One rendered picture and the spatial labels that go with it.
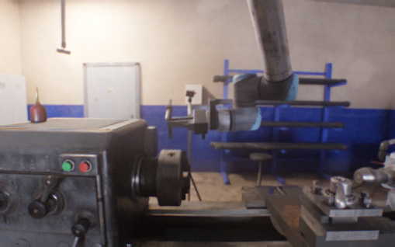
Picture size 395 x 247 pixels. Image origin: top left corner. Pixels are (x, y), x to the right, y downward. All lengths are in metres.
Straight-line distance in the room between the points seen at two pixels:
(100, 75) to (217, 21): 2.46
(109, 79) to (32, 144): 3.45
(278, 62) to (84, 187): 0.72
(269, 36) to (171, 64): 3.43
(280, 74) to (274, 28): 0.14
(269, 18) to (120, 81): 3.70
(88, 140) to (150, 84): 3.32
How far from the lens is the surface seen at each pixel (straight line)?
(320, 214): 0.77
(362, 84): 5.13
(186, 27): 4.11
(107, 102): 4.21
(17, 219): 0.95
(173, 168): 0.83
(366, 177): 1.21
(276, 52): 0.63
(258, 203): 1.24
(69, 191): 0.78
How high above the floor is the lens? 1.44
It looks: 7 degrees down
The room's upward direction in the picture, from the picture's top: 1 degrees clockwise
